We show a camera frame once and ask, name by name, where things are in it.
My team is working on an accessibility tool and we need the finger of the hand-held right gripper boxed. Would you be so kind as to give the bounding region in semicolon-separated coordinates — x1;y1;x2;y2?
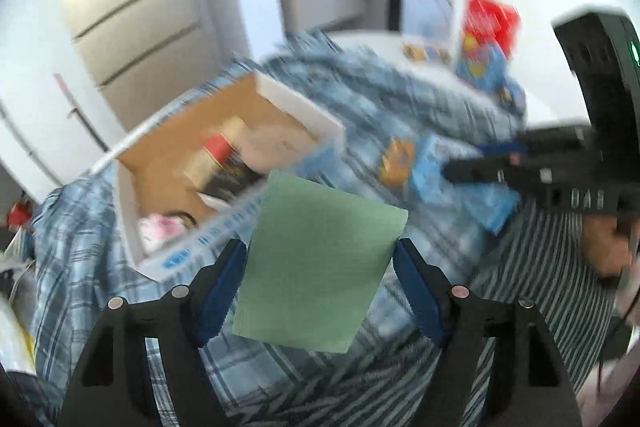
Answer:
477;138;531;158
442;156;526;194

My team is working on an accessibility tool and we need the red handled mop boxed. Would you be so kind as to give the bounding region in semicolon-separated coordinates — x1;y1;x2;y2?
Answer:
52;74;111;152

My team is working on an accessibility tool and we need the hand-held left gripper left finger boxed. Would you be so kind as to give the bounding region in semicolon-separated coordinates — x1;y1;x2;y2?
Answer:
57;238;248;427

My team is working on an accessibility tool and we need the green pouch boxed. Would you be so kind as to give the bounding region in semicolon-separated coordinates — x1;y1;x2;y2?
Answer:
231;169;409;354

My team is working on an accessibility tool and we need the white yellow plastic bag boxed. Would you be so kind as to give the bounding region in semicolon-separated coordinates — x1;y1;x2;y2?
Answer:
0;227;36;373

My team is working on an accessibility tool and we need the small blue packet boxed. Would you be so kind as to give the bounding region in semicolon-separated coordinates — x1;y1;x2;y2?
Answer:
497;82;526;108

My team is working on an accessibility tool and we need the person's right hand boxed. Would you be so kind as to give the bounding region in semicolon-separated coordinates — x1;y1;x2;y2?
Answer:
580;212;636;280

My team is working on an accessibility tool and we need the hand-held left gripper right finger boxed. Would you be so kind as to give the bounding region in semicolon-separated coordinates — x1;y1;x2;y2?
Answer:
392;237;583;427

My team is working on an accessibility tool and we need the black item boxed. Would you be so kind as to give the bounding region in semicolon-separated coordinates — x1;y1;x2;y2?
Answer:
197;162;263;208

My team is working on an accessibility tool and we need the striped grey cloth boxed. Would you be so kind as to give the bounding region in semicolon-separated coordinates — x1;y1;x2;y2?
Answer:
260;197;618;427

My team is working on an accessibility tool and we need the gold refrigerator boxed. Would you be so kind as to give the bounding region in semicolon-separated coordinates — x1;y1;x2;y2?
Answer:
45;0;221;142

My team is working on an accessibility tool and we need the orange cigarette pack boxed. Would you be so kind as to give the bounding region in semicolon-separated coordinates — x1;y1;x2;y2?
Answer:
377;138;418;188

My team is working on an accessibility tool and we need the cardboard box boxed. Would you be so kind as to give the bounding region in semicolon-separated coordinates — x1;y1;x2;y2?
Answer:
90;69;346;283

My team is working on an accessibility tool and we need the gold red package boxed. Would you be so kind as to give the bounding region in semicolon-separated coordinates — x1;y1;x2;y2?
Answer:
182;117;251;188

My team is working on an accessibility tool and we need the gold cigarette pack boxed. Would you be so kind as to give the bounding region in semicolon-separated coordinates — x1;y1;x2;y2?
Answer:
402;43;451;64

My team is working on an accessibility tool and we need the pink white cloth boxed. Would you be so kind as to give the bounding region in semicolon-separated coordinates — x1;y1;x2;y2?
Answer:
137;213;193;253

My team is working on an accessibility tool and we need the black cable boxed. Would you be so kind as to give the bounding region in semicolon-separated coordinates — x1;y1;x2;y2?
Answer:
597;257;640;398

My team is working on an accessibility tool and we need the red item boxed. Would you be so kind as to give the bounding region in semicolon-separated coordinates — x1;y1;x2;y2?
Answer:
6;201;35;228

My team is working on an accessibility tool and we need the blue plastic wrapper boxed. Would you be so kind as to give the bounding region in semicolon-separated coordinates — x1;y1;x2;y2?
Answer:
410;136;521;235

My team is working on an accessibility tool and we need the blue plaid shirt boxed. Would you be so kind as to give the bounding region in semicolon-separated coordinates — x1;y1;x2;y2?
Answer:
30;29;528;427

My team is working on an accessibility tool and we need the blue snack packet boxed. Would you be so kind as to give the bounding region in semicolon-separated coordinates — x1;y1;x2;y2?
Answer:
455;42;508;90

